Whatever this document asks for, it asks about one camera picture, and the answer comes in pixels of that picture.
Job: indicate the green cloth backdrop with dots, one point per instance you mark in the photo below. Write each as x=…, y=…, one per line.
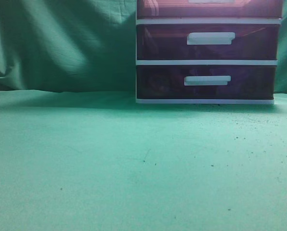
x=77, y=153

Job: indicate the dark translucent top drawer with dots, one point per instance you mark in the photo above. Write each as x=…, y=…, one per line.
x=209, y=8

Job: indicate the dark translucent drawer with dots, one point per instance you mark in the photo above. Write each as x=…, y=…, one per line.
x=238, y=82
x=209, y=8
x=207, y=42

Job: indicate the dark translucent middle drawer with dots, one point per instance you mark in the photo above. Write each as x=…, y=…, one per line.
x=207, y=42

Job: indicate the dark translucent bottom drawer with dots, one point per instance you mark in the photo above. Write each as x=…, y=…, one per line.
x=238, y=82

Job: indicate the white frame drawer cabinet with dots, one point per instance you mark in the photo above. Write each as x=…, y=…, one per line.
x=206, y=20

